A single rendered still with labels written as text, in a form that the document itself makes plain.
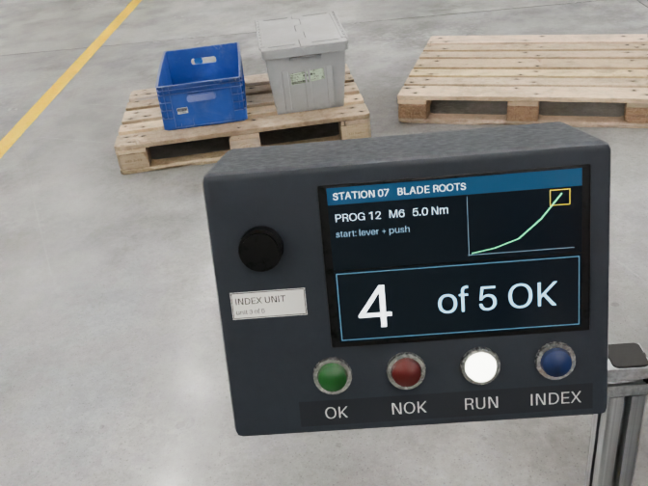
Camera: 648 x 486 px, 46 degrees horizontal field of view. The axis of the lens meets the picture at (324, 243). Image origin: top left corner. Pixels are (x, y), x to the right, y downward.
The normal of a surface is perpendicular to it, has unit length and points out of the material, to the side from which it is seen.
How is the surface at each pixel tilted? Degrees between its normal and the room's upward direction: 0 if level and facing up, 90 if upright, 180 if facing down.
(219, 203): 75
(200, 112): 90
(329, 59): 95
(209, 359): 0
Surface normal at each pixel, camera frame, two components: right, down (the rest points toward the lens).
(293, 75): 0.12, 0.58
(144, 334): -0.09, -0.85
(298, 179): -0.03, 0.27
